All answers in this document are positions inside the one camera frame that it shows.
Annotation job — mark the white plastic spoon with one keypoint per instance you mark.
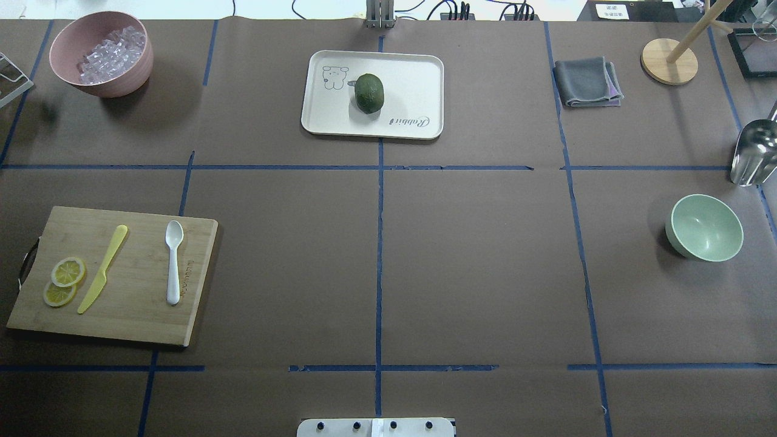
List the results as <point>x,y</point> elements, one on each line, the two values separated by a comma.
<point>174,236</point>

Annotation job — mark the light green bowl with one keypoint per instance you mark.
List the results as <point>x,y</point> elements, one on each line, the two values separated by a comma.
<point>701,227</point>

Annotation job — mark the pink bowl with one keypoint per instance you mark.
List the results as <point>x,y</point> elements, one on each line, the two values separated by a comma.
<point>72,43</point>

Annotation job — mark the green avocado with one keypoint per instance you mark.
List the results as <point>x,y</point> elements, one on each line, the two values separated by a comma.
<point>369,93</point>

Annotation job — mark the cream rectangular tray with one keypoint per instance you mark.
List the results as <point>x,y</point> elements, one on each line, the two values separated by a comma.
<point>414,95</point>

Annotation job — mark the grey folded cloth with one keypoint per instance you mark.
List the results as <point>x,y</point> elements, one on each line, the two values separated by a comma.
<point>589,82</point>

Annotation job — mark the black power strip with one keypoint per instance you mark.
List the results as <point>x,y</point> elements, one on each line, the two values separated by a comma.
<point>487,11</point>

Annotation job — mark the bamboo cutting board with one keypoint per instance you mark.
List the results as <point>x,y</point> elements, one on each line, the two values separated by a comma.
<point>132,305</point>

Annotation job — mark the yellow plastic knife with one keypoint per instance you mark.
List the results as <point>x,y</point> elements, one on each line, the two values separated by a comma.
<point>100,279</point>

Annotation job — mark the clear ice cubes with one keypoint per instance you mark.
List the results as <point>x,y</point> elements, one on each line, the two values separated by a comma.
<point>113,56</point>

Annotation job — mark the wooden mug tree stand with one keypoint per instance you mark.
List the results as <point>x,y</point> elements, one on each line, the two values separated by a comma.
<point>672,62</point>

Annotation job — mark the upper lemon slice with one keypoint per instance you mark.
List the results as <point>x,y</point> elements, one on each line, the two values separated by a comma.
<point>68,272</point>

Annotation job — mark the lemon slice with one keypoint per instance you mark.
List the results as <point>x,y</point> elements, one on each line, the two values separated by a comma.
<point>68,272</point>
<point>56,296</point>

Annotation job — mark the lower lemon slice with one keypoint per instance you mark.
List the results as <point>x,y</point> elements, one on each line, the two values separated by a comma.
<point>56,296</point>

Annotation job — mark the metal scoop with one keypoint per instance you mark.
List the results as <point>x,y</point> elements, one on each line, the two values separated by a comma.
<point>754,160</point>

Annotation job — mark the metal cup rack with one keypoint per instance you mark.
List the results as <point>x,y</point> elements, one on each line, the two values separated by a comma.
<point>14,82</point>

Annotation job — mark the black glass rack tray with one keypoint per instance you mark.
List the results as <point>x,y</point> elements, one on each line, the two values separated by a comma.
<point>756,57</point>

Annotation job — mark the aluminium frame post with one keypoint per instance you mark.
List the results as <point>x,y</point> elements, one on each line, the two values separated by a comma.
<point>380,14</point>

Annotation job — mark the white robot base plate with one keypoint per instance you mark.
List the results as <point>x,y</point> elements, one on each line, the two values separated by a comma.
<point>414,426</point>

